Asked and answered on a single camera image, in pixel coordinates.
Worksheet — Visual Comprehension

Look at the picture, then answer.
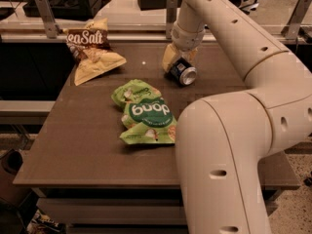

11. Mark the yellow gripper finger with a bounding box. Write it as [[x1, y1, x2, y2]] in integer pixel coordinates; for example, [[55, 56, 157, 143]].
[[162, 43, 180, 73], [186, 48, 198, 62]]

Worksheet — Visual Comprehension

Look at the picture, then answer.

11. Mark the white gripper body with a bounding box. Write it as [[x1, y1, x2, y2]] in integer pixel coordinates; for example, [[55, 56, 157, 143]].
[[171, 21, 205, 52]]

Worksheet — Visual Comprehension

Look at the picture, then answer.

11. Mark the blue pepsi can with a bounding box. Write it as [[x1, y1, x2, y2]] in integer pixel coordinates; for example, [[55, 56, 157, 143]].
[[170, 58, 197, 86]]

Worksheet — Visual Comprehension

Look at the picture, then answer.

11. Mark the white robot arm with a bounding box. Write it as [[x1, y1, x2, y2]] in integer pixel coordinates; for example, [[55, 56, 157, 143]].
[[172, 0, 312, 234]]

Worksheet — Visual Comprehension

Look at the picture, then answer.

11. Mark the green popcorn bag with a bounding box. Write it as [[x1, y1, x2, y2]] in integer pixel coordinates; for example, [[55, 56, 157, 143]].
[[111, 79, 176, 144]]

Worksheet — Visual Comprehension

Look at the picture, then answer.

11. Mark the sea salt chips bag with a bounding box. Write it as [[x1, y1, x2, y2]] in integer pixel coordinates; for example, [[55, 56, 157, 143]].
[[64, 18, 127, 86]]

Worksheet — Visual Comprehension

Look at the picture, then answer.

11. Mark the black box on floor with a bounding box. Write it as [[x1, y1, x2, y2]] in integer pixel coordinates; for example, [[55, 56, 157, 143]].
[[22, 0, 112, 21]]

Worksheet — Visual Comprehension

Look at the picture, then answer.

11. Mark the white drawer front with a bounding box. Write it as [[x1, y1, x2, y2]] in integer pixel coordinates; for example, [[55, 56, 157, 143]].
[[37, 198, 186, 225]]

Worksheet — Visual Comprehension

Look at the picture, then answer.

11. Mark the middle metal glass bracket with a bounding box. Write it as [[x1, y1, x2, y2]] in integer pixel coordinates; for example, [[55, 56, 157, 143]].
[[166, 0, 177, 39]]

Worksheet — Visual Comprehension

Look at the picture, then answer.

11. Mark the metal glass bracket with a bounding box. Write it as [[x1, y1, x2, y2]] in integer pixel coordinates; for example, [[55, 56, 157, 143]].
[[34, 0, 59, 39], [166, 0, 177, 39], [282, 0, 312, 40]]

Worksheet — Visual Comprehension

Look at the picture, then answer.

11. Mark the right metal glass bracket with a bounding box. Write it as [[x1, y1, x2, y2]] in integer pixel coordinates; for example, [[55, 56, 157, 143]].
[[282, 0, 312, 40]]

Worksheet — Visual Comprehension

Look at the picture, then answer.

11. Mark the left metal glass bracket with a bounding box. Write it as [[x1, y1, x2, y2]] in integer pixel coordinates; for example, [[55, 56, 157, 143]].
[[34, 0, 59, 39]]

